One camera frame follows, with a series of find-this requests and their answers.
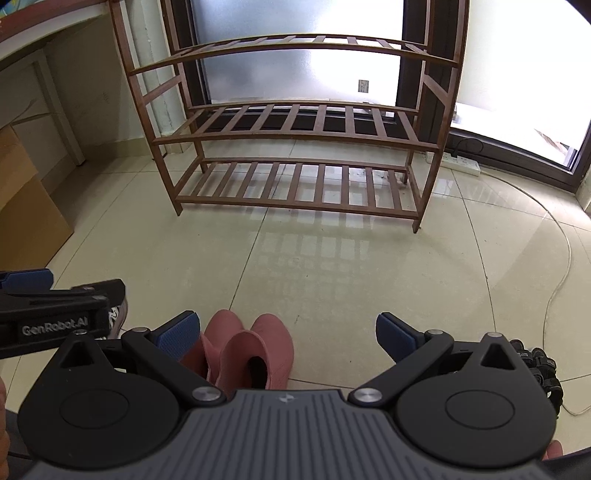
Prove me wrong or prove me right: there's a wooden shoe rack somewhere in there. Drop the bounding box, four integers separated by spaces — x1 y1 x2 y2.
108 0 469 234

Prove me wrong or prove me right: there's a pink rain boot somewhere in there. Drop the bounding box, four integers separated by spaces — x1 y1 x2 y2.
217 314 295 391
180 309 245 384

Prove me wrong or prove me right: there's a glass door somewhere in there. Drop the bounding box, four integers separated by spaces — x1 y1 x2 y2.
161 0 591 192

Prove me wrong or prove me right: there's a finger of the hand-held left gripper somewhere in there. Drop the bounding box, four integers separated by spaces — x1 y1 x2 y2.
0 279 126 310
0 269 54 296

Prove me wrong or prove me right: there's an open cardboard box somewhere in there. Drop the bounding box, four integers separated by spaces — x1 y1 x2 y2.
0 124 40 204

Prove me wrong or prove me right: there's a white cable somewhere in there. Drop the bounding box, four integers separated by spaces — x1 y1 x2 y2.
480 168 587 416

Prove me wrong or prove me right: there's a large cardboard box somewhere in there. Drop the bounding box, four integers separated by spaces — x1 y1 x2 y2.
0 189 75 273

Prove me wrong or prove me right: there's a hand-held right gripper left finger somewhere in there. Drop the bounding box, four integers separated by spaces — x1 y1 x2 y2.
54 311 227 407

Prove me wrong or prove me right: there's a person's left hand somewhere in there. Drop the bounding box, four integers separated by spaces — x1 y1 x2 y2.
0 378 10 464

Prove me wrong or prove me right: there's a white power strip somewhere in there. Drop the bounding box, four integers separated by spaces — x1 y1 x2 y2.
425 150 482 175

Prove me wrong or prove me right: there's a black sandal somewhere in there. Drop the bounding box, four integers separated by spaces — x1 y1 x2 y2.
510 339 563 416

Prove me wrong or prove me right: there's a purple grey sneaker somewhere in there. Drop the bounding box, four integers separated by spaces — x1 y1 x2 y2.
108 302 127 340

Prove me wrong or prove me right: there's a person's dark clothing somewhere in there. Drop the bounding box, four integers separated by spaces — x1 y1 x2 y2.
549 449 591 480

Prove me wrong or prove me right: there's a brown-topped white table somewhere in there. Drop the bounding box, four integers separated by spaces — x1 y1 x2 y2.
0 0 116 167

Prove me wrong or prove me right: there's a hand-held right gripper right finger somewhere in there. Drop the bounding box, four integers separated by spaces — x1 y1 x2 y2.
348 312 532 409

